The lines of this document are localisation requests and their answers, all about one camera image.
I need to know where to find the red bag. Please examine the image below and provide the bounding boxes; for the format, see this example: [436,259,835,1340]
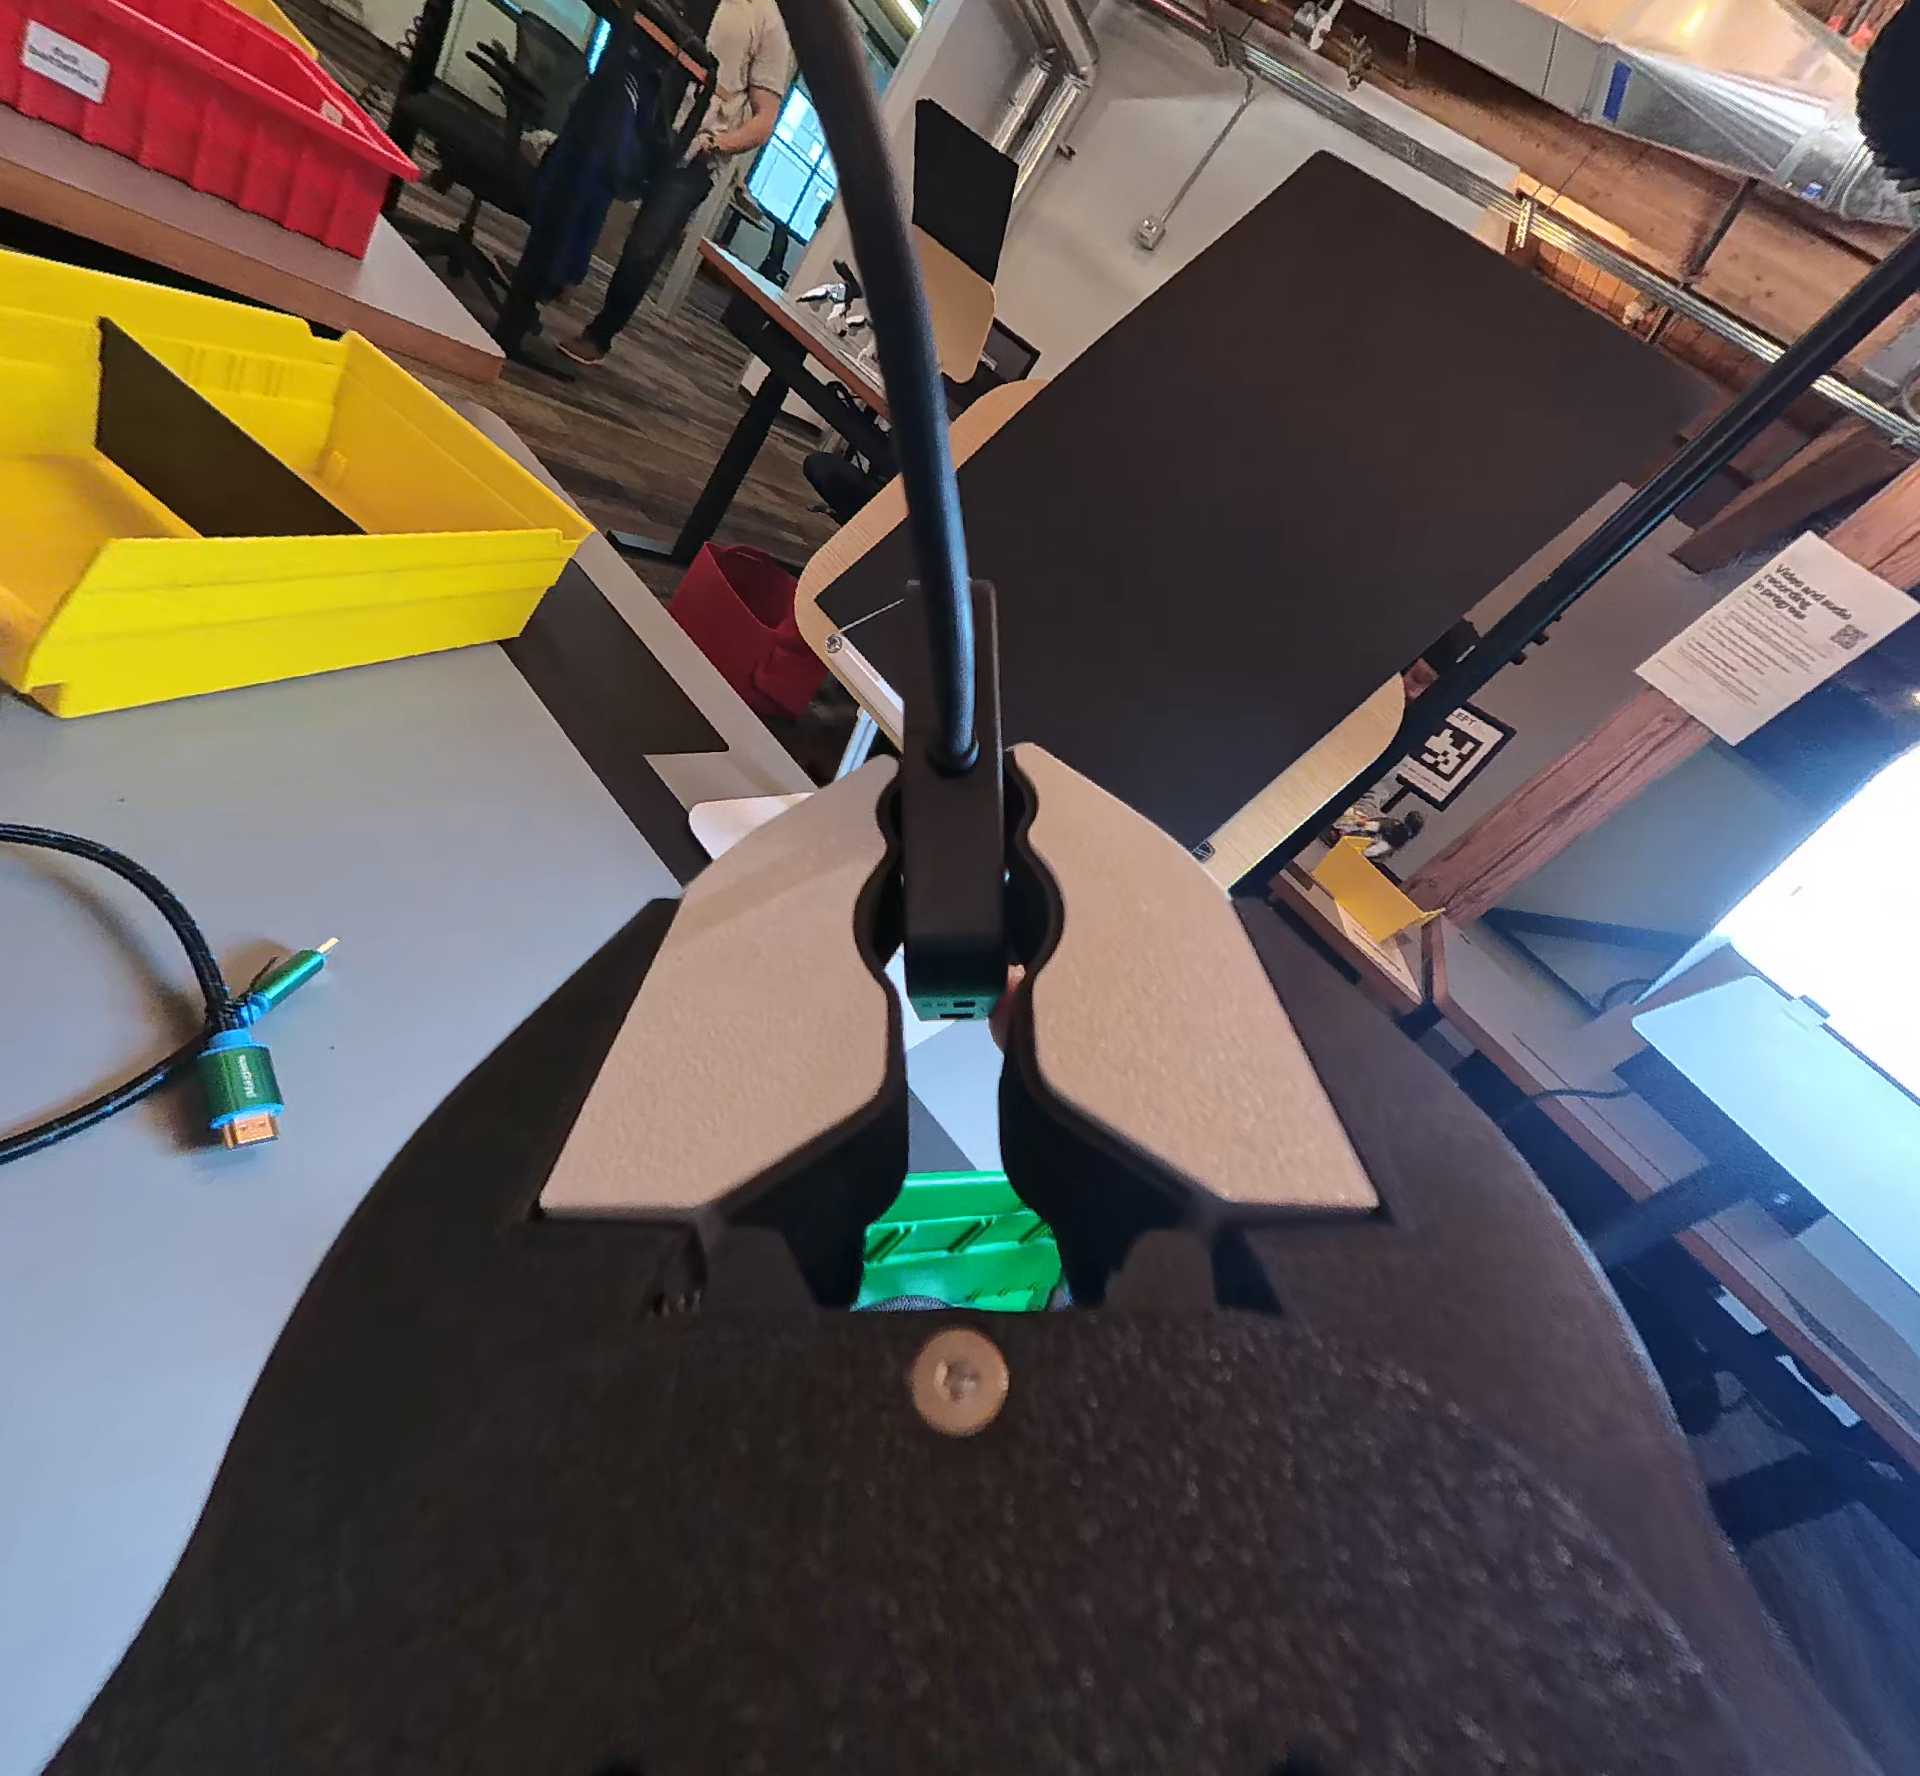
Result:
[669,547,829,720]

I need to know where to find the bright studio light panel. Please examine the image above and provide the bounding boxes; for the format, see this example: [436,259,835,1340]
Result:
[1633,751,1920,1293]

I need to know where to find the black office chair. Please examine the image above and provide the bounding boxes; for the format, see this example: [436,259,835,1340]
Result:
[396,5,604,309]

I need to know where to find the black and white marker tag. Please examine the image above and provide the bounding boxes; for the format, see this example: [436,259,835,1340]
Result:
[1396,699,1519,813]

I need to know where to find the black board with wooden frame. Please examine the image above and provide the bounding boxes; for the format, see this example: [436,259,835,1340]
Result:
[912,98,1034,379]
[799,149,1729,892]

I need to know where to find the white board stand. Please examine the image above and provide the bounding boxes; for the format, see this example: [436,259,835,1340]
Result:
[690,623,912,861]

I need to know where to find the black bin divider sheet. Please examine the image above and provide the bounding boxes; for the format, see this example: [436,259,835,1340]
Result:
[94,316,367,541]

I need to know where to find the green plastic bin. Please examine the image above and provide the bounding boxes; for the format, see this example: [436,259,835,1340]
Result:
[854,1173,1067,1314]

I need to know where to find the white paper notice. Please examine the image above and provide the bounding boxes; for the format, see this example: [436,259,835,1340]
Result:
[1633,535,1901,746]

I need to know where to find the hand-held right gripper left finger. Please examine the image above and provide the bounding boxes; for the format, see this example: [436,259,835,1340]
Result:
[540,751,912,1310]

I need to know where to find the black stand pole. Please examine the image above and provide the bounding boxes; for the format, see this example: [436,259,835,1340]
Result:
[1232,255,1920,888]

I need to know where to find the small yellow holder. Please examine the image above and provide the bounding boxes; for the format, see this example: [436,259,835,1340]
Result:
[1306,836,1444,943]

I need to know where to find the braided hdmi cable green plugs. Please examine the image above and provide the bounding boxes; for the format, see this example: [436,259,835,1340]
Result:
[0,820,338,1169]

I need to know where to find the red plastic bin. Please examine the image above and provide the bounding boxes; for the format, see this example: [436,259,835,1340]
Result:
[0,0,420,259]

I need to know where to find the black hub adapter with cable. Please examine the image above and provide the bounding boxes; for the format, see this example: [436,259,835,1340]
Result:
[697,0,1010,1025]

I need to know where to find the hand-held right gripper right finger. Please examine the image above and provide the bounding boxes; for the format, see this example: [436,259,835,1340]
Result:
[994,738,1382,1321]

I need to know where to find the wooden top desk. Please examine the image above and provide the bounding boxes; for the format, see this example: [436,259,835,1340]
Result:
[1276,868,1920,1473]
[697,238,1044,562]

